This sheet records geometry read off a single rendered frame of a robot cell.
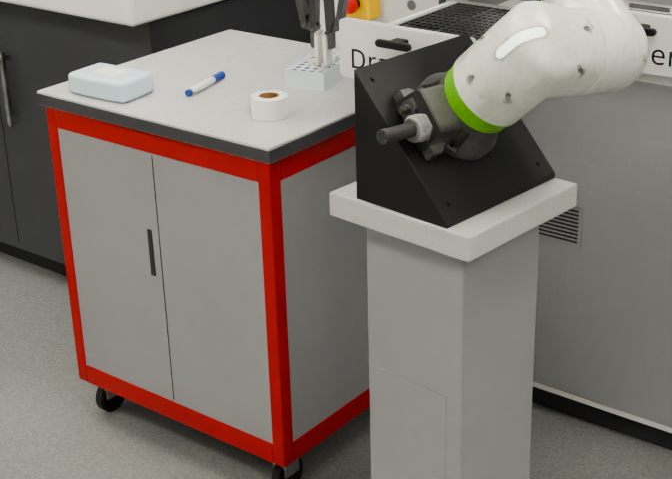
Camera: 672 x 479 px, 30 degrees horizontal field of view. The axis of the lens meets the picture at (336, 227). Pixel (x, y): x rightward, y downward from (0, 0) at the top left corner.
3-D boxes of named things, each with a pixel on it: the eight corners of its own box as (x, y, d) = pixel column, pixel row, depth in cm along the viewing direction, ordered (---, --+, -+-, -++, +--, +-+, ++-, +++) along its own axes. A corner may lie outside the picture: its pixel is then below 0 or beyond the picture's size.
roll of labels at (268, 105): (291, 119, 232) (291, 99, 230) (254, 123, 230) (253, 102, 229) (285, 108, 238) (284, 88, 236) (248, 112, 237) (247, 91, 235)
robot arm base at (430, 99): (389, 183, 181) (412, 164, 176) (344, 95, 184) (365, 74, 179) (508, 150, 197) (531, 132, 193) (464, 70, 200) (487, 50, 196)
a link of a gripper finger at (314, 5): (315, -23, 240) (308, -24, 241) (313, 34, 245) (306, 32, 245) (323, -27, 243) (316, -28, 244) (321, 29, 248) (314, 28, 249)
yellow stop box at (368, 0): (366, 22, 265) (366, -12, 262) (339, 17, 269) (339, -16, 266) (381, 17, 269) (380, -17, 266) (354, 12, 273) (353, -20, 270)
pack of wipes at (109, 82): (156, 92, 250) (154, 70, 248) (122, 105, 243) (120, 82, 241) (102, 81, 258) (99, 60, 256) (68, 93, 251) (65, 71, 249)
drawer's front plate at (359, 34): (470, 101, 220) (471, 40, 216) (340, 75, 237) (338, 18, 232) (476, 98, 221) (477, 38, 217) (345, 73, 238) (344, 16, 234)
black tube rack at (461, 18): (473, 73, 230) (473, 38, 227) (394, 58, 240) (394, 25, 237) (533, 45, 246) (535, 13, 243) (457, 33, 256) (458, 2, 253)
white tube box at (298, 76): (324, 91, 247) (323, 73, 246) (285, 87, 250) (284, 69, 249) (348, 74, 257) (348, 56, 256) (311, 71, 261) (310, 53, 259)
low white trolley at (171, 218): (287, 511, 248) (268, 148, 218) (76, 413, 283) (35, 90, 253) (448, 387, 289) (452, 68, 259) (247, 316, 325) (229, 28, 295)
